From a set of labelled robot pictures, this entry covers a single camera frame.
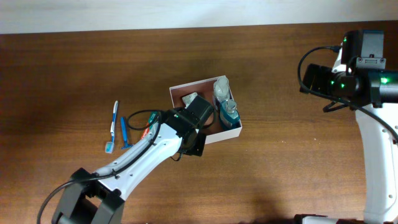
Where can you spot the green red toothpaste tube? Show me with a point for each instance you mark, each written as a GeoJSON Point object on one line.
{"type": "Point", "coordinates": [149, 124]}

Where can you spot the green white soap box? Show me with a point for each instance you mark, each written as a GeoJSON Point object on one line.
{"type": "Point", "coordinates": [189, 98]}

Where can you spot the white cardboard box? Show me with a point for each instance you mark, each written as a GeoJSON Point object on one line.
{"type": "Point", "coordinates": [204, 88]}

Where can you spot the blue mouthwash bottle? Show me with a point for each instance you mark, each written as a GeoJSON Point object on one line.
{"type": "Point", "coordinates": [229, 115]}

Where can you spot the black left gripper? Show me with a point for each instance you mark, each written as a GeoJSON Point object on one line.
{"type": "Point", "coordinates": [199, 149]}

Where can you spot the blue white toothbrush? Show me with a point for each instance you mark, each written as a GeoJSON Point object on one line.
{"type": "Point", "coordinates": [110, 145]}

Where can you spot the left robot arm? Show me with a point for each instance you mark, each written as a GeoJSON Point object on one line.
{"type": "Point", "coordinates": [99, 197]}

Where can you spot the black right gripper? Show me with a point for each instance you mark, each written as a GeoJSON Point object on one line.
{"type": "Point", "coordinates": [322, 73]}

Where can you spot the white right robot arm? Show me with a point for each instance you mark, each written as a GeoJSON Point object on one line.
{"type": "Point", "coordinates": [378, 128]}

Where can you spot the clear bottle with purple liquid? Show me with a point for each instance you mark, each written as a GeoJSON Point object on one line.
{"type": "Point", "coordinates": [221, 91]}

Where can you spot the blue disposable razor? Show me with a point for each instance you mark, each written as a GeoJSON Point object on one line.
{"type": "Point", "coordinates": [125, 135]}

